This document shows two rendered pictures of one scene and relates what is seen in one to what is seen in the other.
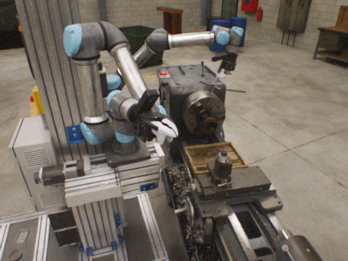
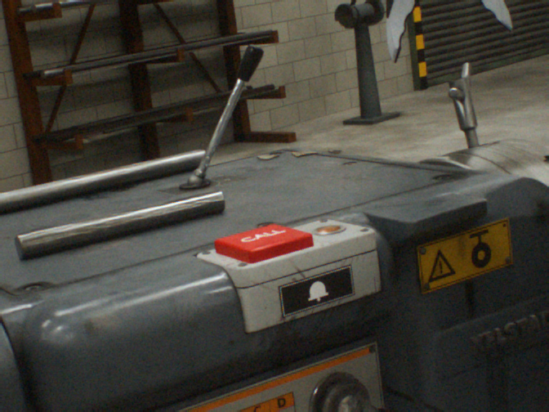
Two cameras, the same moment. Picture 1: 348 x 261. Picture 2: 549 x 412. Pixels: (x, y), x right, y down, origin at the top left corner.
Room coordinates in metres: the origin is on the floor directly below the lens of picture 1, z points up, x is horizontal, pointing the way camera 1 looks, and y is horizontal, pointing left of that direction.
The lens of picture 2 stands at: (2.37, 0.90, 1.47)
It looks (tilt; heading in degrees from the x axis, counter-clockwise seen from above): 12 degrees down; 252
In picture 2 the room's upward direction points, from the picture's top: 8 degrees counter-clockwise
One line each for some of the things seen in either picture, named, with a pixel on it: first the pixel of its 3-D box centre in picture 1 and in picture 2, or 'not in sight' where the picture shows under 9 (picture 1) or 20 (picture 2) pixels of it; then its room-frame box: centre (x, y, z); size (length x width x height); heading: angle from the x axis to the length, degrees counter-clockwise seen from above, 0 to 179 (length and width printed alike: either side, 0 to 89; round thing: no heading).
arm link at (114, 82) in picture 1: (112, 86); not in sight; (1.63, 0.41, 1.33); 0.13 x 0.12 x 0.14; 176
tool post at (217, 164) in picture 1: (223, 165); not in sight; (1.12, -0.27, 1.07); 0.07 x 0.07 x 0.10; 12
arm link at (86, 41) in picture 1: (92, 88); not in sight; (1.07, 0.36, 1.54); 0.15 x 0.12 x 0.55; 129
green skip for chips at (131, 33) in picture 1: (139, 47); not in sight; (6.80, 0.90, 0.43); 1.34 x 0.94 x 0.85; 38
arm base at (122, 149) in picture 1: (125, 140); not in sight; (1.15, 0.26, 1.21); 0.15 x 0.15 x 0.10
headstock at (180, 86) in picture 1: (187, 95); (225, 391); (2.11, -0.12, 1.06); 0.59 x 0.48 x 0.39; 12
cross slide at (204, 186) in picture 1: (230, 182); not in sight; (1.12, -0.33, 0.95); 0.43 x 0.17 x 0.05; 102
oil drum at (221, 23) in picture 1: (219, 35); not in sight; (8.31, -1.40, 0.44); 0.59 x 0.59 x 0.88
